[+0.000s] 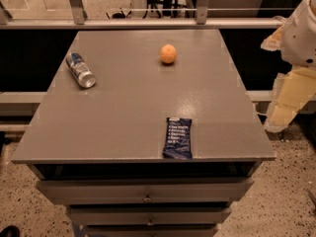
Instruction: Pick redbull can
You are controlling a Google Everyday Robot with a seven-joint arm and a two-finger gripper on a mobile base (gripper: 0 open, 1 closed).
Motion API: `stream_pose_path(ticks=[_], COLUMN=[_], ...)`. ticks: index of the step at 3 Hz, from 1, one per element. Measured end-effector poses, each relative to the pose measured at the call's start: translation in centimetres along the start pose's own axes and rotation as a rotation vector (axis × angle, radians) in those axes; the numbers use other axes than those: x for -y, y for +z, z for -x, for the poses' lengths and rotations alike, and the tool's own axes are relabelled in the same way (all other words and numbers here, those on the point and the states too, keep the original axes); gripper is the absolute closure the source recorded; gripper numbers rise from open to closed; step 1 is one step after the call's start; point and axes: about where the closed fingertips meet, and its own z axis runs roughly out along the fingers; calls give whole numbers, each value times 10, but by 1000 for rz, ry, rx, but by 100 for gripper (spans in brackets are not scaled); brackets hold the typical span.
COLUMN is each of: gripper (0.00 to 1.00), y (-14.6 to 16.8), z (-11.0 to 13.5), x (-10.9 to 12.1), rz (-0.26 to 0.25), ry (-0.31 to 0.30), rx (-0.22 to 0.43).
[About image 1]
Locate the dark blue snack bar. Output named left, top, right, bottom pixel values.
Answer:
left=162, top=118, right=193, bottom=160

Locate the grey drawer cabinet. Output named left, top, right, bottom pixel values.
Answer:
left=13, top=30, right=275, bottom=237

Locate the metal window railing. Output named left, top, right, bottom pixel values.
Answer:
left=0, top=0, right=284, bottom=30

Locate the grey drawer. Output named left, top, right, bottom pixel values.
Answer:
left=37, top=178, right=254, bottom=205
left=67, top=206, right=231, bottom=226

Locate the orange fruit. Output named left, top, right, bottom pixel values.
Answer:
left=160, top=44, right=177, bottom=64

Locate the top grey drawer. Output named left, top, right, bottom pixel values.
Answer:
left=37, top=178, right=254, bottom=205

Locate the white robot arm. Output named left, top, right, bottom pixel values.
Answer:
left=261, top=0, right=316, bottom=133

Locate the middle grey drawer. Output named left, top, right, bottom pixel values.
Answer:
left=67, top=206, right=231, bottom=226

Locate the silver blue redbull can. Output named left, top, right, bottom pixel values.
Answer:
left=66, top=52, right=96, bottom=88

